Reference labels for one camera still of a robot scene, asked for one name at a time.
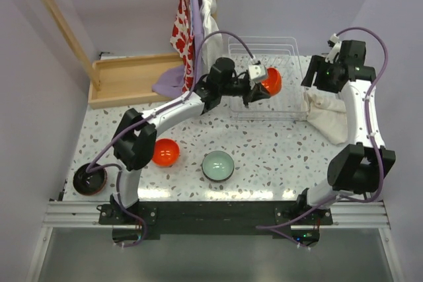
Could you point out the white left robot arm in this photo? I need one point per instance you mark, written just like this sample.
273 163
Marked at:
134 140

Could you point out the white hanging cloth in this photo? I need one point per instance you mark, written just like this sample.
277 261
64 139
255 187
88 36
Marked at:
212 48

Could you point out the orange plastic bowl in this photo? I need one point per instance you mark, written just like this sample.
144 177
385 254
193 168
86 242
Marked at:
273 84
166 152

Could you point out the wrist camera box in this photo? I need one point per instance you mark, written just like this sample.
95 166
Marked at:
334 44
257 72

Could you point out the green glazed ceramic bowl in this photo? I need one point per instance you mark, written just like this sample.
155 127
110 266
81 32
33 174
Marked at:
218 166

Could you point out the cream cloth on table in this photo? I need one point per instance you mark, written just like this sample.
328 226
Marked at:
328 116

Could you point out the red and white patterned cloth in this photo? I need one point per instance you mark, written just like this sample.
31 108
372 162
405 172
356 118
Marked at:
182 40

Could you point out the black glazed tan bowl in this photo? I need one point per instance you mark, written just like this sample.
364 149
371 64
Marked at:
89 184

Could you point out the wooden tray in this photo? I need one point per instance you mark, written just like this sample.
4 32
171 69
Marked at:
128 80

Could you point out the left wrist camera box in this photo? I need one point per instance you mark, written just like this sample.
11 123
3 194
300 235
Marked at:
257 72

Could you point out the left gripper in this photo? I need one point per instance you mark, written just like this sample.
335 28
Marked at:
249 91

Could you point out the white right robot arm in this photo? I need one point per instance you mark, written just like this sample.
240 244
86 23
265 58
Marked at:
363 164

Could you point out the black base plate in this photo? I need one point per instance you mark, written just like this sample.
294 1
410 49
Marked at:
141 229

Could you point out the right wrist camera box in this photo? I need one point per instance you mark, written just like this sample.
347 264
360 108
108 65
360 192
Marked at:
334 44

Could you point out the purple cloth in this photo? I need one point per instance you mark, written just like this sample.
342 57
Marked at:
177 80

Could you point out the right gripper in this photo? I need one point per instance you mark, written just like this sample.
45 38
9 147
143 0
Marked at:
318 72

